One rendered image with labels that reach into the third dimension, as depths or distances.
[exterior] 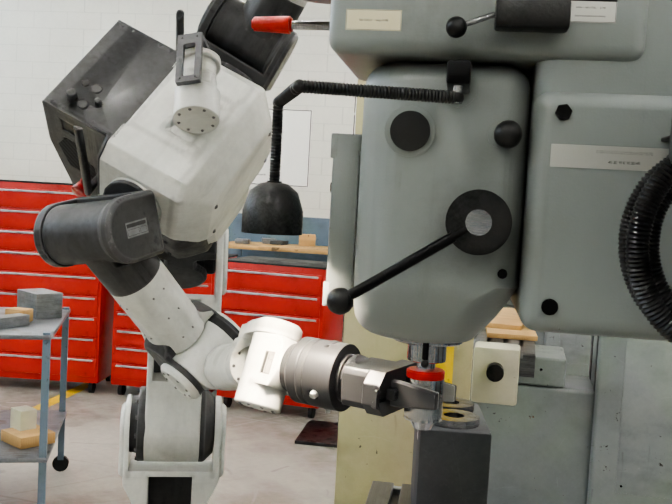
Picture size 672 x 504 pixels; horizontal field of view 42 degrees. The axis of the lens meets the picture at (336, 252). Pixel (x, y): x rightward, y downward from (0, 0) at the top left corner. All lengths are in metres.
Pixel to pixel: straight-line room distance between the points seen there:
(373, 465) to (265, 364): 1.79
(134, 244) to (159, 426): 0.52
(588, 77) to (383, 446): 2.09
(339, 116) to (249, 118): 8.84
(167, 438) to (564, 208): 0.99
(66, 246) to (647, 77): 0.80
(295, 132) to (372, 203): 9.31
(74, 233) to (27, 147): 10.14
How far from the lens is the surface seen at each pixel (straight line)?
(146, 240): 1.28
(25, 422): 4.15
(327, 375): 1.10
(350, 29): 0.97
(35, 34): 11.51
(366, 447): 2.91
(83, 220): 1.27
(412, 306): 0.98
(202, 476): 1.74
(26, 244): 6.36
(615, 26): 0.97
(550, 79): 0.96
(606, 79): 0.97
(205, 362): 1.38
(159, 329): 1.36
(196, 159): 1.32
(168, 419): 1.68
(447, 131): 0.97
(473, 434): 1.51
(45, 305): 4.24
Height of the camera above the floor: 1.48
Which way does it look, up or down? 4 degrees down
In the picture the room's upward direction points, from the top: 3 degrees clockwise
